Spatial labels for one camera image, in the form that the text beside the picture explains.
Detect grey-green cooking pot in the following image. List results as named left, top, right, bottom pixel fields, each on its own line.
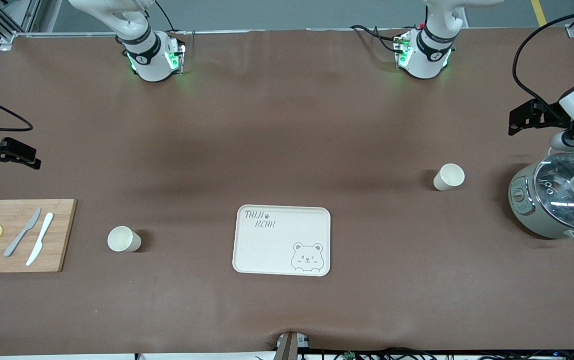
left=508, top=161, right=574, bottom=245

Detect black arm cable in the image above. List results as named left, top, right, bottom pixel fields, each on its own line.
left=0, top=89, right=34, bottom=133
left=512, top=5, right=574, bottom=121

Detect cream bear print tray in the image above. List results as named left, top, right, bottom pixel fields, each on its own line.
left=232, top=204, right=332, bottom=277

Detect glass pot lid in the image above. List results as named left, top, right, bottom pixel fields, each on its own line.
left=533, top=152, right=574, bottom=231

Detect white plastic knife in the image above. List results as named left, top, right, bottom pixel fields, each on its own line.
left=25, top=212, right=54, bottom=267

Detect grey plastic knife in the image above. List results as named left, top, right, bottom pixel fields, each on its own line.
left=3, top=207, right=42, bottom=258

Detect white plastic cup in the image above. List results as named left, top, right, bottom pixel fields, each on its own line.
left=107, top=225, right=142, bottom=253
left=433, top=163, right=466, bottom=192

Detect metal camera bracket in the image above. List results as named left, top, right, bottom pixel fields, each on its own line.
left=276, top=331, right=311, bottom=360

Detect black base cable bundle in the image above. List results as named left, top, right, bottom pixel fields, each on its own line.
left=350, top=24, right=408, bottom=54

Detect wooden cutting board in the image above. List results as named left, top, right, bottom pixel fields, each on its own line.
left=0, top=199, right=77, bottom=274

